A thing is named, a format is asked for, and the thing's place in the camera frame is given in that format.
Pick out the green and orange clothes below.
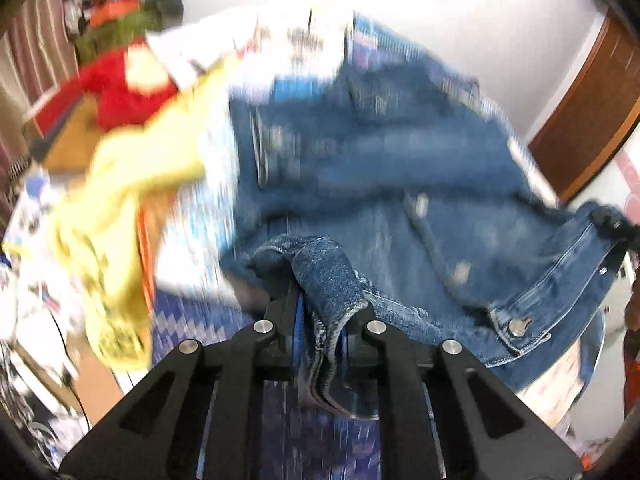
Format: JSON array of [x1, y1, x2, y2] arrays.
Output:
[[75, 10, 164, 62]]

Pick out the brown cardboard board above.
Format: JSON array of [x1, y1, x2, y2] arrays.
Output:
[[42, 95, 109, 177]]

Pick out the brown wooden door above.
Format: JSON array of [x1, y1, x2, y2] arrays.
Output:
[[527, 10, 640, 206]]

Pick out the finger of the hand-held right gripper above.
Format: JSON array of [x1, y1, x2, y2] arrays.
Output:
[[590, 205, 640, 252]]

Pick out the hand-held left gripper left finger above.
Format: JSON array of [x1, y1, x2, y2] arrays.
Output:
[[59, 280, 306, 480]]

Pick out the yellow cloth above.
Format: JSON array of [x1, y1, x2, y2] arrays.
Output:
[[2, 55, 242, 372]]

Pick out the striped brown curtain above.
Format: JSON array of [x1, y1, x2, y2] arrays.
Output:
[[0, 0, 82, 183]]

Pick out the white shirt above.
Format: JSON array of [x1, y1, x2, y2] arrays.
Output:
[[145, 10, 351, 92]]

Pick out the cartoon printed sheet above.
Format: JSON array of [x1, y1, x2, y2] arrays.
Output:
[[0, 165, 103, 461]]

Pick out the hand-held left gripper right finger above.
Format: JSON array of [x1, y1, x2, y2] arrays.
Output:
[[340, 317, 584, 480]]

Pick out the blue denim jacket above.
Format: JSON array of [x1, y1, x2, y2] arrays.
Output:
[[220, 10, 627, 421]]

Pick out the red plush toy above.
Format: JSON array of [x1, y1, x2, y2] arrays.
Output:
[[77, 45, 182, 132]]

